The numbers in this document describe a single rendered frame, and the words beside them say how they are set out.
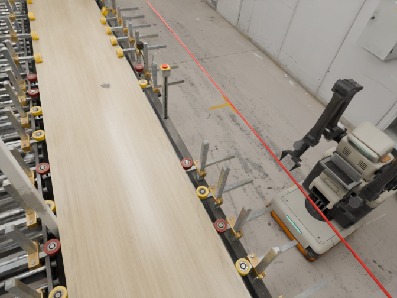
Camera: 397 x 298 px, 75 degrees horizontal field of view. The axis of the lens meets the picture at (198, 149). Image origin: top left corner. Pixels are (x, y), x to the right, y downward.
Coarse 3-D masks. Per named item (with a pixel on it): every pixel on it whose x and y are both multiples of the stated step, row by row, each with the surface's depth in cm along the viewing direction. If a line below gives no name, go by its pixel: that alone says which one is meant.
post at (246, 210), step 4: (244, 208) 137; (248, 208) 137; (240, 212) 142; (244, 212) 138; (248, 212) 138; (240, 216) 144; (244, 216) 140; (240, 220) 145; (244, 220) 145; (236, 224) 152; (240, 224) 148; (236, 228) 154; (240, 228) 154; (232, 236) 163; (232, 240) 166
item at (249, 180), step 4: (244, 180) 184; (248, 180) 184; (252, 180) 185; (232, 184) 181; (236, 184) 181; (240, 184) 182; (244, 184) 184; (224, 188) 178; (228, 188) 179; (232, 188) 180; (224, 192) 179; (208, 196) 173; (200, 200) 171
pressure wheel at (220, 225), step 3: (219, 219) 154; (222, 219) 154; (216, 222) 152; (219, 222) 153; (222, 222) 153; (225, 222) 153; (216, 225) 151; (219, 225) 151; (222, 225) 152; (225, 225) 152; (216, 228) 150; (219, 228) 150; (222, 228) 151; (225, 228) 150; (219, 231) 149; (222, 231) 149; (225, 231) 152
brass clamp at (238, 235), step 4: (232, 216) 163; (228, 220) 161; (232, 220) 161; (232, 224) 160; (232, 228) 158; (232, 232) 159; (236, 232) 156; (240, 232) 157; (236, 236) 156; (240, 236) 156
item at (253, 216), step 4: (264, 208) 170; (268, 208) 171; (272, 208) 171; (256, 212) 168; (260, 212) 168; (264, 212) 168; (268, 212) 171; (248, 216) 165; (252, 216) 166; (256, 216) 166; (236, 220) 163; (248, 220) 164; (228, 224) 160; (228, 228) 159
